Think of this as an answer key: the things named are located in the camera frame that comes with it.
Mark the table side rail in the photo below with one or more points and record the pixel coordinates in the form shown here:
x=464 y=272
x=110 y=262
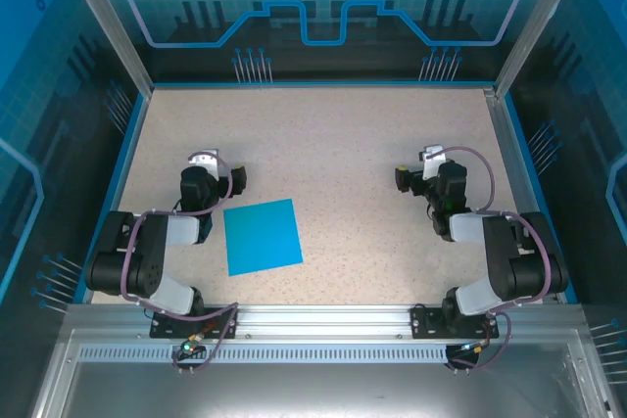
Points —
x=508 y=144
x=130 y=144

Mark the aluminium mounting rail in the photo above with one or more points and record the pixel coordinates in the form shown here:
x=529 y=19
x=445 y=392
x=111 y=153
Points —
x=323 y=320

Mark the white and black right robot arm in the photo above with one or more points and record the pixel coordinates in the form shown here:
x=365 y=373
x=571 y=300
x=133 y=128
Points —
x=509 y=261

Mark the blue square paper sheet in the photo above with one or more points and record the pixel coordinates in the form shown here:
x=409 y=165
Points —
x=262 y=237

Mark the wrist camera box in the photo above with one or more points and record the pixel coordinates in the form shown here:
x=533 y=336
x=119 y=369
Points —
x=205 y=161
x=432 y=151

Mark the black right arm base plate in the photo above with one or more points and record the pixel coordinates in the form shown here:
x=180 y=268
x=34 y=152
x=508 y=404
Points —
x=423 y=325

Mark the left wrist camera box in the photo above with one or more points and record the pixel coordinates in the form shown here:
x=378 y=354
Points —
x=205 y=161

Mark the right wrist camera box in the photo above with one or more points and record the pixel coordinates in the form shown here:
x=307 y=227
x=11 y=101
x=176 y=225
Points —
x=432 y=151

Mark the aluminium frame post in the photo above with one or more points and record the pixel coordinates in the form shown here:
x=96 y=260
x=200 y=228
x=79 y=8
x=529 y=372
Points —
x=536 y=21
x=112 y=26

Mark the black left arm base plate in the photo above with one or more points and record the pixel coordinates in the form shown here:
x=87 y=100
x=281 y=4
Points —
x=159 y=330

